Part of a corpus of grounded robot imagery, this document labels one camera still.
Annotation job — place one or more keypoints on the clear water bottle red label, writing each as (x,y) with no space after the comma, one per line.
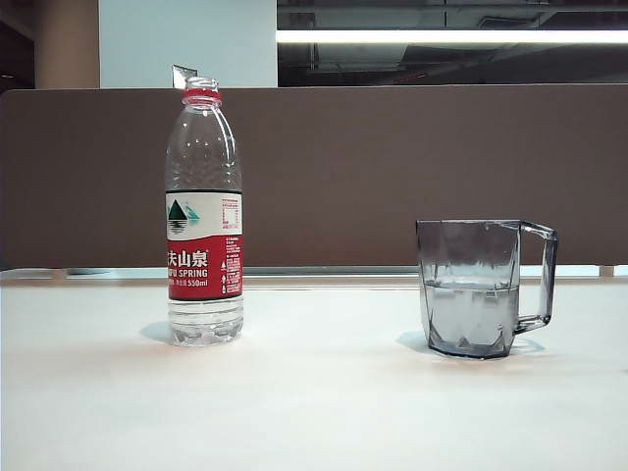
(206,275)

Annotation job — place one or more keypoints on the grey transparent octagonal cup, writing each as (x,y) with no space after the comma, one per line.
(466,294)

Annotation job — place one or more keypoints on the dark glass window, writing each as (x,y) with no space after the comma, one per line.
(490,64)

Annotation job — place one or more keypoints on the small white sign holder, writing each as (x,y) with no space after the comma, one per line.
(179,76)

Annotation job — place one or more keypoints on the long white ceiling light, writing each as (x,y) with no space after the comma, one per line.
(441,36)

